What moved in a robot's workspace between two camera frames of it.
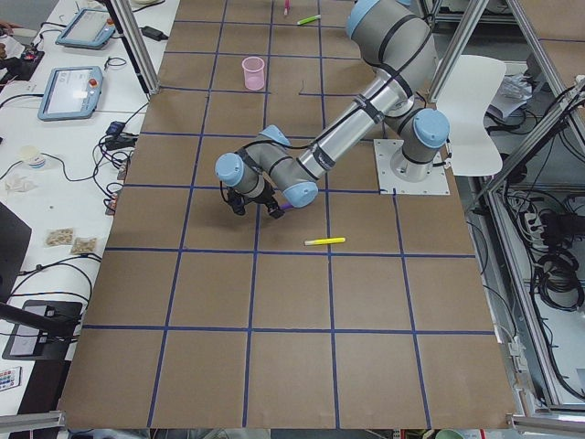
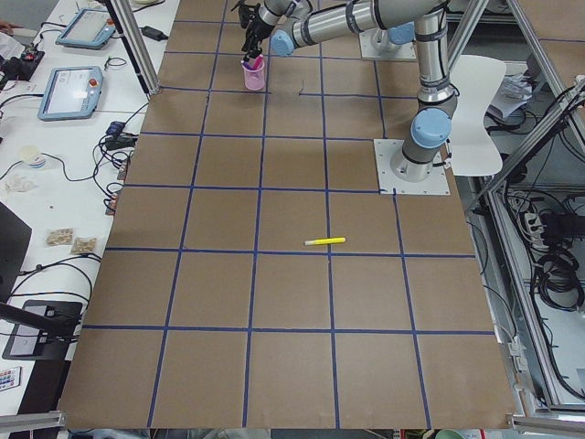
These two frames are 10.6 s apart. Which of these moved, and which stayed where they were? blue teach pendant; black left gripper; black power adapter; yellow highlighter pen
Moved: black left gripper
Stayed: black power adapter; yellow highlighter pen; blue teach pendant
